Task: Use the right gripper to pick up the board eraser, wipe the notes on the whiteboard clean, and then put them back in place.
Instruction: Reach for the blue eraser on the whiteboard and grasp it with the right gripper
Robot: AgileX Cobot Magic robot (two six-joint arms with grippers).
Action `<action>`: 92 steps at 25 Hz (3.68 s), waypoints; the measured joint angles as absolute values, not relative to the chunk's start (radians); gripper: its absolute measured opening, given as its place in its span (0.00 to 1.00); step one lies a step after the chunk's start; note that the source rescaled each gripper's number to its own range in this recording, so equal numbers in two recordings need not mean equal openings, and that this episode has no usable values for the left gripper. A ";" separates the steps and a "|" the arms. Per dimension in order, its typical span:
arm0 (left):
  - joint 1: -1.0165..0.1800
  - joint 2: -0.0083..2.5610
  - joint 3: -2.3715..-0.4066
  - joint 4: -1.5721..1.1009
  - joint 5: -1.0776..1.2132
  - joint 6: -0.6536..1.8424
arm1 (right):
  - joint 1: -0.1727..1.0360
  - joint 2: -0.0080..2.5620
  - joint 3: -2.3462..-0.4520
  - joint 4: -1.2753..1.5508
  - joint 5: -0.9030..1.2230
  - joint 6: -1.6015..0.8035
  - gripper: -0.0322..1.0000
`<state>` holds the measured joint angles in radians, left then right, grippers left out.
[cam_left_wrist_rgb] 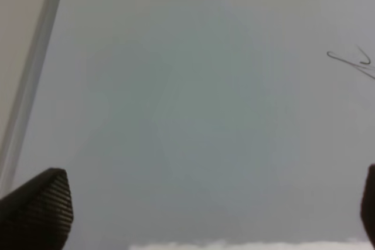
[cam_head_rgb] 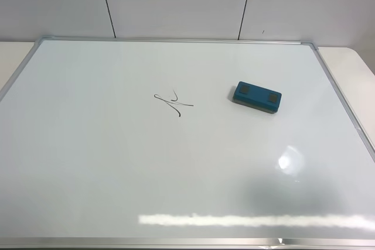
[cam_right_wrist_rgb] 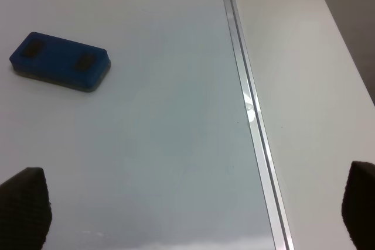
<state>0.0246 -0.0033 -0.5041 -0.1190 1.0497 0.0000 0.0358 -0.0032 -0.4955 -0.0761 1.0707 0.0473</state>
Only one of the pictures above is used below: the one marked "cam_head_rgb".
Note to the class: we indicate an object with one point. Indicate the blue board eraser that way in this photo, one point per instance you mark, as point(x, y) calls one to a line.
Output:
point(256, 97)

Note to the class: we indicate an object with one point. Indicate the white aluminium-framed whiteboard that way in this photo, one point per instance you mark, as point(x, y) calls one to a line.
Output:
point(90, 159)

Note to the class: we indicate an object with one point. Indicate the black marker scribble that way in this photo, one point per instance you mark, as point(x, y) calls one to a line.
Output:
point(173, 102)

